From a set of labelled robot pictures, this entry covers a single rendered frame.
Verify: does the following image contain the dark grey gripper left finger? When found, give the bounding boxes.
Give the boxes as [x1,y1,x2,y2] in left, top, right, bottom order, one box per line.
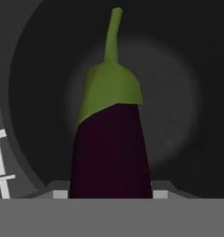
[21,181,71,200]

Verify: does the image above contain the dark grey pot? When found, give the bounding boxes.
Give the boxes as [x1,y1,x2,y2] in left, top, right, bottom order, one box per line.
[0,0,224,200]

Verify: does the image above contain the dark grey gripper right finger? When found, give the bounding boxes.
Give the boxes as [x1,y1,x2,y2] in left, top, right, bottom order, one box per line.
[150,181,201,200]

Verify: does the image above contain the purple eggplant with green stem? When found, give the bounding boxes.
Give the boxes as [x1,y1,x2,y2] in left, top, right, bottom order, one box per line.
[68,6,154,200]

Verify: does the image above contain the grey hob with white grates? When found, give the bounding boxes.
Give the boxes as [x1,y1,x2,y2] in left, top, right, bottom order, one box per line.
[0,0,45,200]

